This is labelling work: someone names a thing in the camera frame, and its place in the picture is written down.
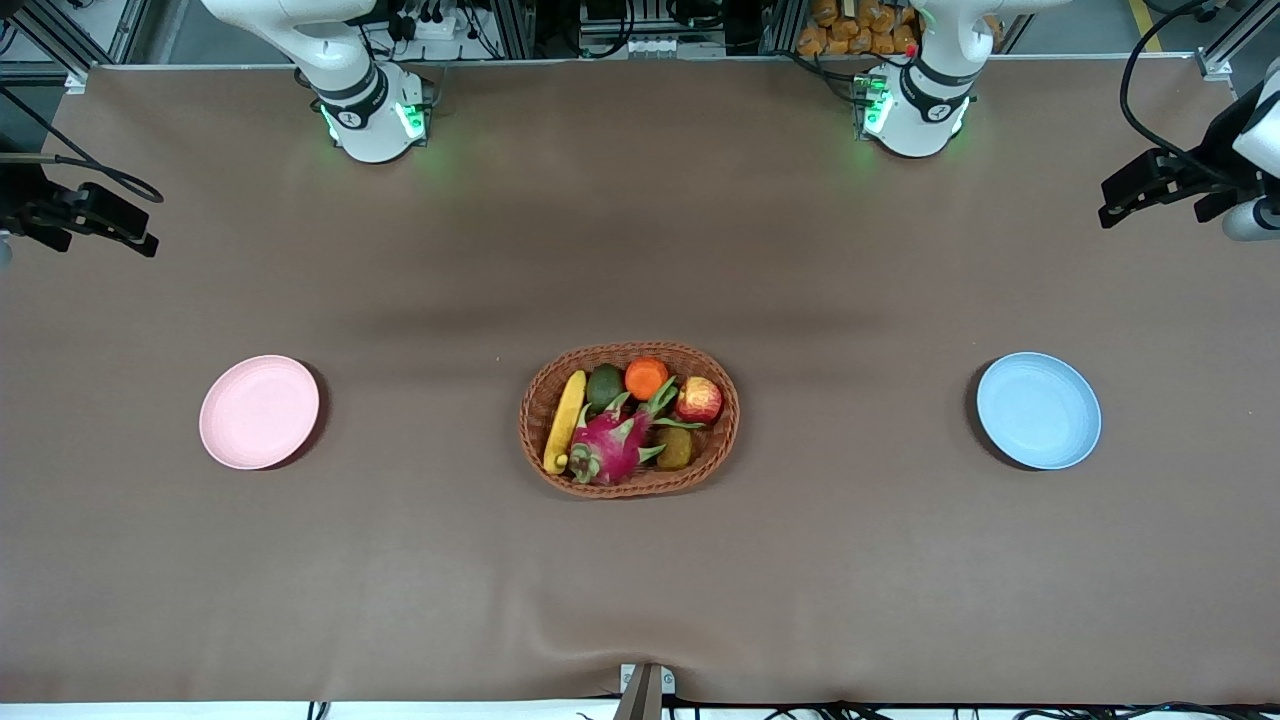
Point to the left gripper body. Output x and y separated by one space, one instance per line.
1208 171

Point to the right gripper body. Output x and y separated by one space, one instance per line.
22 200

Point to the yellow banana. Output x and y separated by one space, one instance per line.
566 415

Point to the red apple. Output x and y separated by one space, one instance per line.
699 400

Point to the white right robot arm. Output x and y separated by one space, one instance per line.
370 110

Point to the pink plate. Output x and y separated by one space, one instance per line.
258 412

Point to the blue plate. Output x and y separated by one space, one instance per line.
1038 410

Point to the bag of orange items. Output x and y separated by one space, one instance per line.
850 30

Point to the white power strip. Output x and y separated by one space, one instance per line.
430 25

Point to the brown wicker basket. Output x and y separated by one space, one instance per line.
715 445

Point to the green avocado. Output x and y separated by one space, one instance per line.
603 385

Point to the orange fruit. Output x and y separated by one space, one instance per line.
646 378

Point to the brown kiwi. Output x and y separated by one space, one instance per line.
676 448

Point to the grey electronics box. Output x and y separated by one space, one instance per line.
650 30

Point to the pink dragon fruit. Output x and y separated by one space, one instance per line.
612 445

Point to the brown table cloth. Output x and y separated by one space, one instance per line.
640 580

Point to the aluminium frame post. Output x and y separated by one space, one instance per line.
60 45
1225 50

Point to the grey metal camera bracket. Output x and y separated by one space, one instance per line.
642 692

